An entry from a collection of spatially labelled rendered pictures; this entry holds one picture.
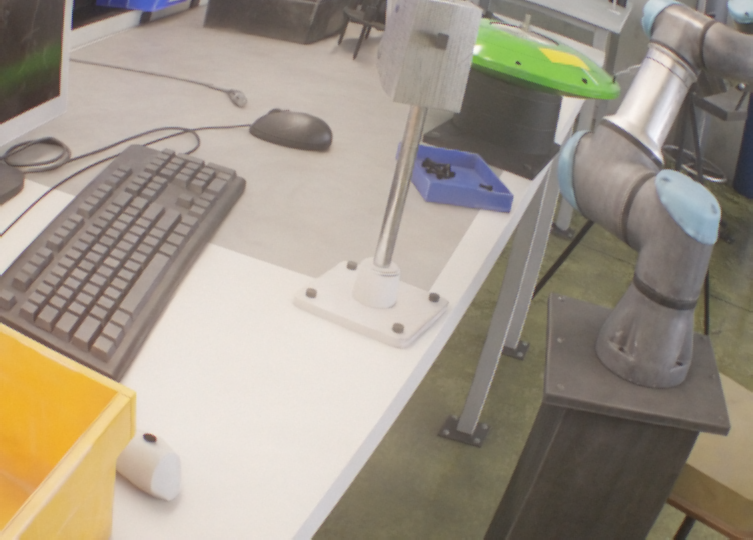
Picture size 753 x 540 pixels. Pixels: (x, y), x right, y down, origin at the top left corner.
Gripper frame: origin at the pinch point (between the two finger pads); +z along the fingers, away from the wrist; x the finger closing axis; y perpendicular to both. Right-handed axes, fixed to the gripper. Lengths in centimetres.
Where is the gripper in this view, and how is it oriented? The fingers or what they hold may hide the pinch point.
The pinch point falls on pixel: (613, 75)
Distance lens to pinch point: 146.3
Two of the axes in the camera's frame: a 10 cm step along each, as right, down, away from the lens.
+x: 3.3, -3.1, 8.9
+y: 3.5, 9.2, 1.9
